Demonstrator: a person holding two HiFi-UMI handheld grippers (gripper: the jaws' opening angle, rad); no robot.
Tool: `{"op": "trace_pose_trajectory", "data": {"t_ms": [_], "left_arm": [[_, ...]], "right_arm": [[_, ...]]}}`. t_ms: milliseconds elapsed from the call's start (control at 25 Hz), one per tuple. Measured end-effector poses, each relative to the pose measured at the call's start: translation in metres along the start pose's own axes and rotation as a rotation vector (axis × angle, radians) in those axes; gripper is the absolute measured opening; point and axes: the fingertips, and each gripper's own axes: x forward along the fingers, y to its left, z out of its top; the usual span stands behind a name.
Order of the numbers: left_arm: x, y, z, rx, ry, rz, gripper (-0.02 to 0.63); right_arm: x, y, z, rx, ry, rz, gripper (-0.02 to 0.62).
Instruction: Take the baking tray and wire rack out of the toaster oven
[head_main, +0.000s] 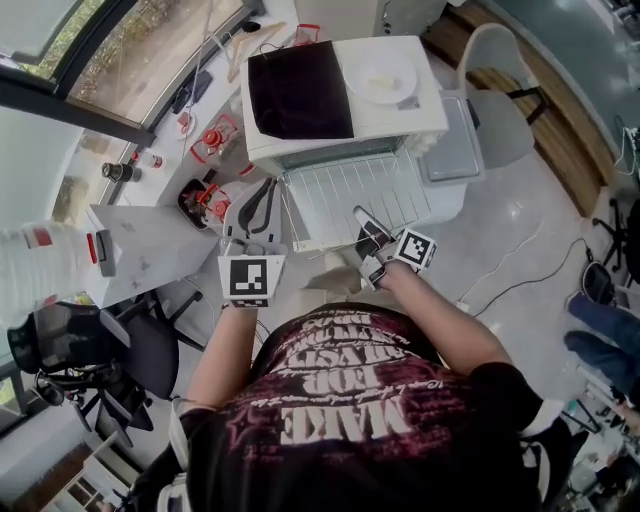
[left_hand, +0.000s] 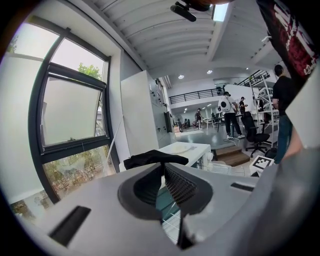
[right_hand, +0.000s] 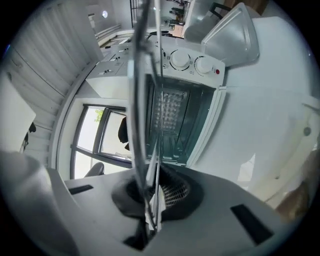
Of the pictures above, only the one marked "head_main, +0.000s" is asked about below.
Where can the white round plate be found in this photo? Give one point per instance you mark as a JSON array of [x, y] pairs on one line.
[[357, 85]]

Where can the white water dispenser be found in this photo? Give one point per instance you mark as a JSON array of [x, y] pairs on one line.
[[150, 250]]

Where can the black mesh office chair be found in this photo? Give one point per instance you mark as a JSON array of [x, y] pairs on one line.
[[115, 410], [150, 350]]

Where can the pale food piece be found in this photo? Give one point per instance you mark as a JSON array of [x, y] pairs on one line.
[[385, 82]]

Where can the white shelf unit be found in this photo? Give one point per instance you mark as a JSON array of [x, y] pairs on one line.
[[80, 480]]

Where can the wooden clothes hanger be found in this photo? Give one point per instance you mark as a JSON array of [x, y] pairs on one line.
[[265, 31]]

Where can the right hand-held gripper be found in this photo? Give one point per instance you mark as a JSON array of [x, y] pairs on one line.
[[415, 250]]

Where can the white table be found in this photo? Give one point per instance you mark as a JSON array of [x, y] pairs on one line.
[[445, 200]]

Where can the black framed window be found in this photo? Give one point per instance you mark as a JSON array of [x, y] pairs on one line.
[[140, 50]]

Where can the black cylindrical jar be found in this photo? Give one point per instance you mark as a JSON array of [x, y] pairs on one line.
[[114, 172]]

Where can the small white dish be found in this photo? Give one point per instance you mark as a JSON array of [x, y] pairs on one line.
[[185, 125]]

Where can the black pouch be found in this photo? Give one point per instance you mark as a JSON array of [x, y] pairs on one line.
[[200, 82]]

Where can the grey metal baking tray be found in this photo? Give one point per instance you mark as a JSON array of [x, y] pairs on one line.
[[452, 150]]

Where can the black computer mouse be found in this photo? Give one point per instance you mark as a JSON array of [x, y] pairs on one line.
[[253, 26]]

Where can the grey shell chair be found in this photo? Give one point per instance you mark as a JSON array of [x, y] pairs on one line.
[[500, 130]]

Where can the long white desk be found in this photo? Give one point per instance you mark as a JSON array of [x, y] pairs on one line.
[[165, 180]]

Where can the person's black printed t-shirt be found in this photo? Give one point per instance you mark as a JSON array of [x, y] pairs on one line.
[[350, 450]]

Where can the grey metal locker cabinet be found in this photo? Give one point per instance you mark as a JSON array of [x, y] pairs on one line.
[[410, 15]]

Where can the white toaster oven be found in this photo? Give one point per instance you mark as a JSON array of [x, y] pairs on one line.
[[380, 125]]

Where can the person's beige trousers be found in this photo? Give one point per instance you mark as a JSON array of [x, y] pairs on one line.
[[330, 280]]

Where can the person's right forearm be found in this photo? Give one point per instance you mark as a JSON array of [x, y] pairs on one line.
[[440, 315]]

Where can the large white water jug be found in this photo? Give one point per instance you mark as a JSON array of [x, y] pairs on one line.
[[40, 275]]

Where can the red and white can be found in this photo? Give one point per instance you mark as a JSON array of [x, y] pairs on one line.
[[155, 161]]

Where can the small white trash bin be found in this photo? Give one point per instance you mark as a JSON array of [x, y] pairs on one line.
[[192, 210]]

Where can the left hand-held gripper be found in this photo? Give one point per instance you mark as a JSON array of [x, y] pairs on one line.
[[247, 280]]

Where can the black cloth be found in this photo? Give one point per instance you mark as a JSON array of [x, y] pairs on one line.
[[300, 90]]

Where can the person's left forearm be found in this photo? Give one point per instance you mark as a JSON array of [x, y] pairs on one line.
[[220, 355]]

